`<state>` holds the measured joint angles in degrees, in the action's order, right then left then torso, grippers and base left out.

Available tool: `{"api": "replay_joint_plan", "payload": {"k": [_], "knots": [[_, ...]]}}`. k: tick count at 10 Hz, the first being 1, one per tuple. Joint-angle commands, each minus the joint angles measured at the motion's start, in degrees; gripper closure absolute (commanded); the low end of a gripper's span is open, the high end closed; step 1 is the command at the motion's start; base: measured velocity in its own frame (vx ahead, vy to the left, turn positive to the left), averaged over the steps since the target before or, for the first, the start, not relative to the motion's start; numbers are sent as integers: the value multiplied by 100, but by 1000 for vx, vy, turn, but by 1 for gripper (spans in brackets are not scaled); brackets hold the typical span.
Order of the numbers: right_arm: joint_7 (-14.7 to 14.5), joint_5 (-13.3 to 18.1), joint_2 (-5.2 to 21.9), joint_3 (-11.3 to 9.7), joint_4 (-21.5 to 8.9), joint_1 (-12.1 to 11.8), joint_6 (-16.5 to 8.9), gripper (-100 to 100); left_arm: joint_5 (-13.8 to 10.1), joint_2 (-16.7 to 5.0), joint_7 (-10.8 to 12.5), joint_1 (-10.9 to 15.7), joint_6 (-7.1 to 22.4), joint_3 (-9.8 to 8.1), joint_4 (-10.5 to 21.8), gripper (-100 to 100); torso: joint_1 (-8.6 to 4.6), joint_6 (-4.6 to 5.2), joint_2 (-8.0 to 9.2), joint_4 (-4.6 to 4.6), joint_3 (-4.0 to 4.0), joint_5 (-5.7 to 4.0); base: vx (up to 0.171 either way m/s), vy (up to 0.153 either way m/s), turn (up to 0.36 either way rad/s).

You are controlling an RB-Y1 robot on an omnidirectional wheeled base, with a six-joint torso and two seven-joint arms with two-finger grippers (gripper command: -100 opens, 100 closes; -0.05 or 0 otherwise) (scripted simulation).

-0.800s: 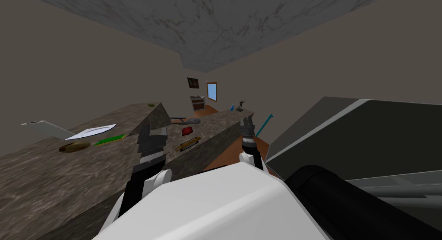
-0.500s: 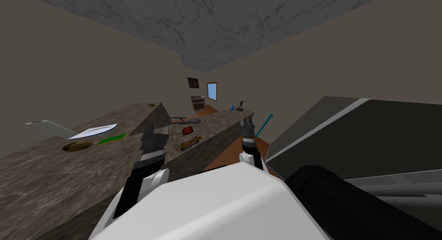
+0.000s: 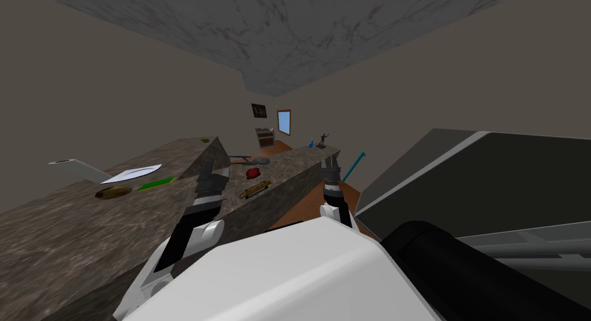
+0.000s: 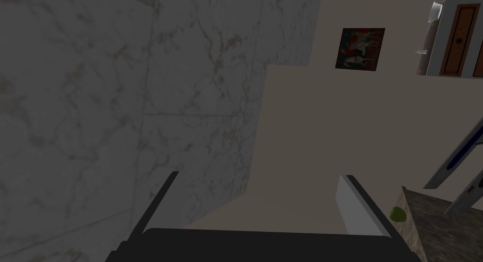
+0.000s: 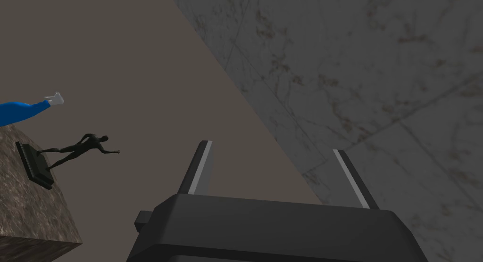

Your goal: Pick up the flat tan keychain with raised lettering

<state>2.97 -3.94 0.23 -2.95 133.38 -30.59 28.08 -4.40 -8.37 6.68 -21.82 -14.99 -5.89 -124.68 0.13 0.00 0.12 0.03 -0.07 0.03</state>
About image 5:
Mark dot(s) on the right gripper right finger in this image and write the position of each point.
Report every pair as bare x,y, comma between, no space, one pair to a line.
351,181

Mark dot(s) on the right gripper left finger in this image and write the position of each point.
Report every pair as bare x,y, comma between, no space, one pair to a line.
199,171

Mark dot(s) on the blue spray bottle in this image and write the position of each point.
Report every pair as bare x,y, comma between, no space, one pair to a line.
22,110

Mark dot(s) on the black human figure statue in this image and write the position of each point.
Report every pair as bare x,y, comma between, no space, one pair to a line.
71,150

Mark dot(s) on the brown marble counter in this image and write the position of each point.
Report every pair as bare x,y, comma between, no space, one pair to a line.
26,209

